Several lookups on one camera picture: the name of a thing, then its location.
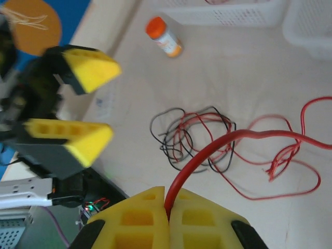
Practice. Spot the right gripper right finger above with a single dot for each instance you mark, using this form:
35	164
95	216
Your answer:
202	223

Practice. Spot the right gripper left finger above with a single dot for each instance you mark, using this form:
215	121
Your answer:
135	220

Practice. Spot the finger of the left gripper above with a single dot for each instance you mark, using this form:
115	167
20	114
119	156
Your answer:
64	145
90	70

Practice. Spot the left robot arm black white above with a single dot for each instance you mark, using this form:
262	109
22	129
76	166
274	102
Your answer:
23	189

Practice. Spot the orange lid pill bottle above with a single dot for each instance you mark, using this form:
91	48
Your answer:
166	39

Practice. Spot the wide white perforated plastic basket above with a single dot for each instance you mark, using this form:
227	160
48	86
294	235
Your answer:
233	15

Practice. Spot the narrow white perforated plastic basket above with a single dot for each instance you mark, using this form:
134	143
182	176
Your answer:
311	26

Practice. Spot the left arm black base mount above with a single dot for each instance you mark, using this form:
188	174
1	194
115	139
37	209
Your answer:
103	181

